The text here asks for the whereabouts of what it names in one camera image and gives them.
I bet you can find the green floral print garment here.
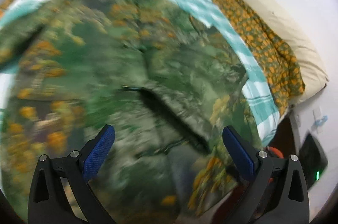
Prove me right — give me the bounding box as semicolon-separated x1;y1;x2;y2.
0;0;264;224

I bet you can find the white wall socket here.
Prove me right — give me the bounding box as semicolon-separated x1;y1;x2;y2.
312;107;328;132

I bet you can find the cream pillow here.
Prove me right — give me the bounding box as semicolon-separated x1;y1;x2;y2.
228;0;329;108

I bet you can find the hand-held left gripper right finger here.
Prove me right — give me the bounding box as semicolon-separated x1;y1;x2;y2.
222;126;309;224

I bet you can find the orange object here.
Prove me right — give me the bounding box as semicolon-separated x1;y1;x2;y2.
267;146;284;183

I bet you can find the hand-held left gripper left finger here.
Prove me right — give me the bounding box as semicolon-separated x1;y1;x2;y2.
28;124;117;224

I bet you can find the orange floral blanket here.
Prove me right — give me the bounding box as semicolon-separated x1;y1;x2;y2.
0;0;305;116

